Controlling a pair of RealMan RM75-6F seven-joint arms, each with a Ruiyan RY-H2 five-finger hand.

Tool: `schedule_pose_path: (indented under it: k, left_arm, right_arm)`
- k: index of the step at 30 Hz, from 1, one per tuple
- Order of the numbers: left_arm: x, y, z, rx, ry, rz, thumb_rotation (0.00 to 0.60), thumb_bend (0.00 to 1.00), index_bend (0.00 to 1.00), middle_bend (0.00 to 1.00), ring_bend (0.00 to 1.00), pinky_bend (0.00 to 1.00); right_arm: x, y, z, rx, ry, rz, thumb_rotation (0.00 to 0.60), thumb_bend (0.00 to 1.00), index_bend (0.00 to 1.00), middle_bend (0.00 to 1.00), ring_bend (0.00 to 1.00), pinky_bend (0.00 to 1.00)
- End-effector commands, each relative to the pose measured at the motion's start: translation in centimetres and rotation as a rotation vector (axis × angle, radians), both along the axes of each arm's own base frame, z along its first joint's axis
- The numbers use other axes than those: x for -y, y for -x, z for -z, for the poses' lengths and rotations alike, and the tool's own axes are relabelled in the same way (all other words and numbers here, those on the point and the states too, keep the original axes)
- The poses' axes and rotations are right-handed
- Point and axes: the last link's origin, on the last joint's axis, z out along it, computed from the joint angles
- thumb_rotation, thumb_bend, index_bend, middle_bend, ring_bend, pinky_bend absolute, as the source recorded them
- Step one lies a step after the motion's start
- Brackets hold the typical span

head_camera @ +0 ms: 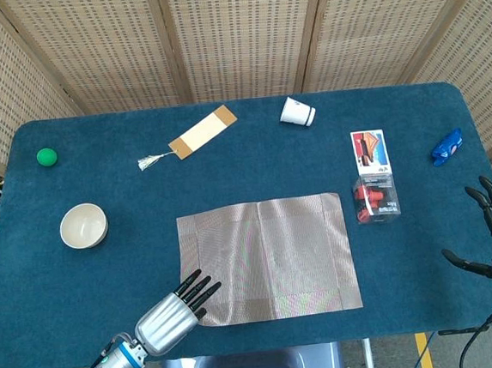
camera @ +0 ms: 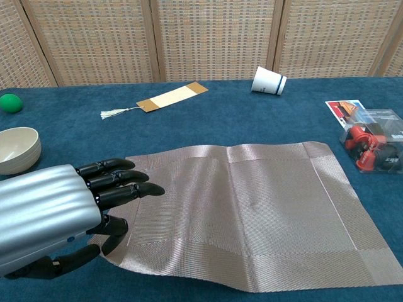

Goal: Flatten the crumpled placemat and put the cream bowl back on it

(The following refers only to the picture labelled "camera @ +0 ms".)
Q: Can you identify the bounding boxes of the clear box with red parts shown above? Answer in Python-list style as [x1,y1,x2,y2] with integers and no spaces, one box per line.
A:
[339,108,403,174]

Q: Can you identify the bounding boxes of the white paper cup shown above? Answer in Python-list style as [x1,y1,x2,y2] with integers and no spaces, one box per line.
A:
[251,65,288,96]

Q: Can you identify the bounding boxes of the green ball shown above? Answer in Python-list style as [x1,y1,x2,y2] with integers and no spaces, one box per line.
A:
[0,93,24,114]

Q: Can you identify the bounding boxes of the brown woven placemat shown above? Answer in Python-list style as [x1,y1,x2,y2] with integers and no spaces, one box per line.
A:
[89,141,397,294]

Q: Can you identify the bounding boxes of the blue table cloth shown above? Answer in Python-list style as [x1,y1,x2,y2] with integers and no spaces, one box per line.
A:
[0,76,403,302]

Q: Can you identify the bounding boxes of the tan bookmark with white tassel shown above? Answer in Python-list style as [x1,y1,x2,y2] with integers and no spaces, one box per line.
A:
[100,81,209,120]

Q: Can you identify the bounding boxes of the beige round bowl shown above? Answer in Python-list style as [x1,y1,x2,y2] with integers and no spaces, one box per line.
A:
[0,126,42,176]

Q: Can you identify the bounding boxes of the colourful picture card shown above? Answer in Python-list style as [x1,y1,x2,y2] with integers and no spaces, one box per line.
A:
[325,99,366,129]

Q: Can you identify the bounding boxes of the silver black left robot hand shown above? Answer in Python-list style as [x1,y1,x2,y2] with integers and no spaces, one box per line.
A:
[0,157,166,280]

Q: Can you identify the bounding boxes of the woven wooden folding screen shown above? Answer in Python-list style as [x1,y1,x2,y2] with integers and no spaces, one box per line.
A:
[0,0,403,90]

